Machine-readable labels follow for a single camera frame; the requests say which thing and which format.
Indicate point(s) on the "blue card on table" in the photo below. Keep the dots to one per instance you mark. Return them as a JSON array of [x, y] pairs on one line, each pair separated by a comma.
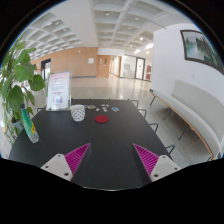
[[115, 109]]

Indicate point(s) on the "black chair near right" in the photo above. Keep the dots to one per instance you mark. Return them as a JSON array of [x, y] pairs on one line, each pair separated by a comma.
[[170, 148]]

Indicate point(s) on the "red round coaster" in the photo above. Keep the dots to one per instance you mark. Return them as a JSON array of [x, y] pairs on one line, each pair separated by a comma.
[[101, 119]]

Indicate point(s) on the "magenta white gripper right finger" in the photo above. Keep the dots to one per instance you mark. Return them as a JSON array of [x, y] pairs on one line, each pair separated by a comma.
[[155, 166]]

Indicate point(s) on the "white patterned cup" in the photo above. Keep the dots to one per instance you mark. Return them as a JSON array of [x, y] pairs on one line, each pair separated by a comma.
[[77, 112]]

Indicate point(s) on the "green plastic water bottle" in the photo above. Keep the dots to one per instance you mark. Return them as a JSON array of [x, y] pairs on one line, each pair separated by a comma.
[[29, 126]]

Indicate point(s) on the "black chair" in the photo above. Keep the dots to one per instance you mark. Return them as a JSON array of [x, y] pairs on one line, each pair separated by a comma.
[[154, 126], [170, 148], [135, 102], [143, 112]]

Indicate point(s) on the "acrylic sign stand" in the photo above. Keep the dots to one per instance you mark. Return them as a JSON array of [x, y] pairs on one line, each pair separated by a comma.
[[59, 91]]

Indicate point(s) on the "long white bench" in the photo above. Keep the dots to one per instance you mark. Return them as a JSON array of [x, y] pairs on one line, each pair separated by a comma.
[[200, 110]]

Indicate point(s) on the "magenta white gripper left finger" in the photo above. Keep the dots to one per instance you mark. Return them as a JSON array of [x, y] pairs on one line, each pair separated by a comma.
[[66, 166]]

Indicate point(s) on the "framed landscape painting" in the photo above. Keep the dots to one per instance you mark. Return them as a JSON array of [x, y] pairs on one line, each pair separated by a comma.
[[198, 48]]

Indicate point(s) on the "small round coaster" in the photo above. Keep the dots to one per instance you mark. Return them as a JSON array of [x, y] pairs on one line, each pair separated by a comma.
[[91, 107]]

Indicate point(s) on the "green leafy potted plant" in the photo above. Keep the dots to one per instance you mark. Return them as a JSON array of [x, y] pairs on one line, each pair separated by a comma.
[[18, 82]]

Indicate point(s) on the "black chair far right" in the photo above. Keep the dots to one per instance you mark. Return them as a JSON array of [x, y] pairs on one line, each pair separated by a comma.
[[135, 102]]

